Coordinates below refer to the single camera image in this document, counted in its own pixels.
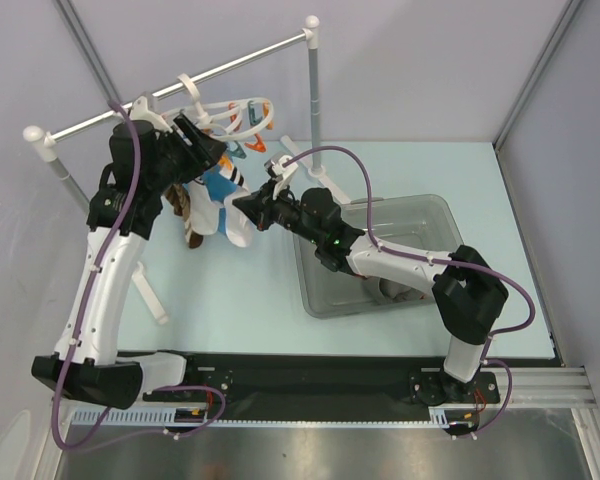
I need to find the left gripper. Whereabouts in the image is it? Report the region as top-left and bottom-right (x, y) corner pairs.
(146, 114), (226, 194)

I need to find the brown sock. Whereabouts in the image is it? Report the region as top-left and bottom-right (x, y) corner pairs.
(164, 184), (203, 249)

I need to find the white black striped sock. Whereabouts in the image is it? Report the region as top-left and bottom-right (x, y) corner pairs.
(220, 156), (253, 248)

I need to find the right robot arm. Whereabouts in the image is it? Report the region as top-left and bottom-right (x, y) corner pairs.
(233, 180), (509, 401)

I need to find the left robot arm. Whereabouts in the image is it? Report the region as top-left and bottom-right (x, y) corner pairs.
(31, 113), (226, 409)

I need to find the white round clip hanger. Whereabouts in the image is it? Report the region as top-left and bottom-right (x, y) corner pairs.
(178, 74), (275, 141)

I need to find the blue patterned sock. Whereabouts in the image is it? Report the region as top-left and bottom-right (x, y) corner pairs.
(203, 171), (238, 235)

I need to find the orange clothes peg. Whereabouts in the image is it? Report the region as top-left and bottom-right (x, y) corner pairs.
(244, 136), (267, 153)

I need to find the teal clothes peg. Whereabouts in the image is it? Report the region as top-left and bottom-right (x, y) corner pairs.
(247, 101), (263, 127)

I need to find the white silver clothes rack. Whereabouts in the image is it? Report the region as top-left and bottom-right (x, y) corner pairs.
(22, 14), (354, 326)

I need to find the grey plastic bin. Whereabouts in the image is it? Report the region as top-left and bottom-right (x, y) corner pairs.
(294, 194), (463, 319)

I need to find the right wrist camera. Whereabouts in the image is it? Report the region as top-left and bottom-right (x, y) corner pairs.
(264, 153), (298, 200)

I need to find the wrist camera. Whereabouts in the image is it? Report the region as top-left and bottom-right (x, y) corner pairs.
(264, 153), (298, 200)
(128, 94), (173, 133)

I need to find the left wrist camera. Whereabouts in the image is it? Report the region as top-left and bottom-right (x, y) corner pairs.
(128, 94), (173, 133)

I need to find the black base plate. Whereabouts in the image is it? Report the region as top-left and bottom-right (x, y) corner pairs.
(139, 349), (564, 422)

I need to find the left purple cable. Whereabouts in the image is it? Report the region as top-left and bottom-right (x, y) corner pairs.
(49, 98), (226, 451)

